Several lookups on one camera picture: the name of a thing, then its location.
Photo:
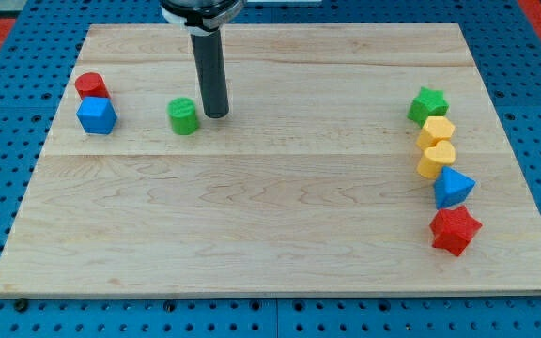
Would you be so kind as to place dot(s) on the green cylinder block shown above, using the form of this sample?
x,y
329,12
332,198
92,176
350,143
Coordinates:
x,y
182,115

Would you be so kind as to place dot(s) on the robot arm flange black silver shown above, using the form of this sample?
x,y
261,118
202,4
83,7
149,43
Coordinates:
x,y
201,17

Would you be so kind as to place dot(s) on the light wooden board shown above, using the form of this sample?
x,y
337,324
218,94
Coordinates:
x,y
307,188

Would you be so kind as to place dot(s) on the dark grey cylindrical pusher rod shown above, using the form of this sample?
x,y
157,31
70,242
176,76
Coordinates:
x,y
209,60

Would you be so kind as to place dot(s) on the yellow heart block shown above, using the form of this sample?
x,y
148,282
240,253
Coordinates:
x,y
434,158

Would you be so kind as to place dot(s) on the yellow hexagon block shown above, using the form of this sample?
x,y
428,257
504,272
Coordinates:
x,y
435,129

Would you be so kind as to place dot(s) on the green star block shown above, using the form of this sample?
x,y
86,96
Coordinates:
x,y
428,102

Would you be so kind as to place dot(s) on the blue triangle block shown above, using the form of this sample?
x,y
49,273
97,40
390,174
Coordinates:
x,y
452,187

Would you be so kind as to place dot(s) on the blue hexagon block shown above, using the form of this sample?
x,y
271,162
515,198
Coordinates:
x,y
97,115

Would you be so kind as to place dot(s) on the red star block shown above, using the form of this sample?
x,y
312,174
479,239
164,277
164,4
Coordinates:
x,y
454,229

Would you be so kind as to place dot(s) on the red cylinder block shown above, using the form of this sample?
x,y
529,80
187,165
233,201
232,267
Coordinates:
x,y
91,84

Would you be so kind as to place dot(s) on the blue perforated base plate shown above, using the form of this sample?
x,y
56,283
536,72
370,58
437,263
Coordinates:
x,y
36,61

